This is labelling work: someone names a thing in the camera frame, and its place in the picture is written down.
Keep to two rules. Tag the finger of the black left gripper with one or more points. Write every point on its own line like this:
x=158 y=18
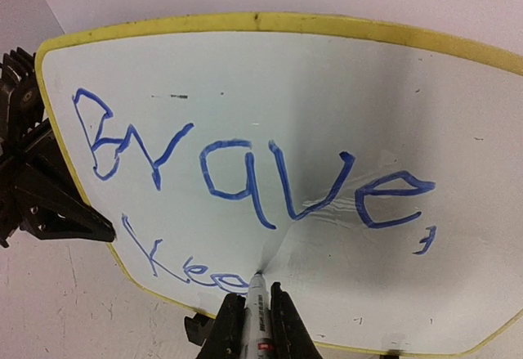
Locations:
x=44 y=163
x=52 y=208

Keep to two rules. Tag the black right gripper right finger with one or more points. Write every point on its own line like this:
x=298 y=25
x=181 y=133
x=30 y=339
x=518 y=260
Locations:
x=290 y=336

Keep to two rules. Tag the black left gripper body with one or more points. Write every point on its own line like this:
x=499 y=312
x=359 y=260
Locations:
x=22 y=110

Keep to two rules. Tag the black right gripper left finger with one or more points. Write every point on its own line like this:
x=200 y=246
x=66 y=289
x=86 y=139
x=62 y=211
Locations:
x=224 y=340

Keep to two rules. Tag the black whiteboard marker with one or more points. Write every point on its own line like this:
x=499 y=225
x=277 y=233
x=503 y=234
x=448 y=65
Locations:
x=257 y=339

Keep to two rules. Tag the yellow framed small whiteboard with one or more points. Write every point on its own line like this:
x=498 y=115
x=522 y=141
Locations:
x=373 y=169

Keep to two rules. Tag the black whiteboard stand clip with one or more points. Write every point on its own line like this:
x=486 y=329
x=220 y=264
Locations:
x=394 y=353
x=198 y=328

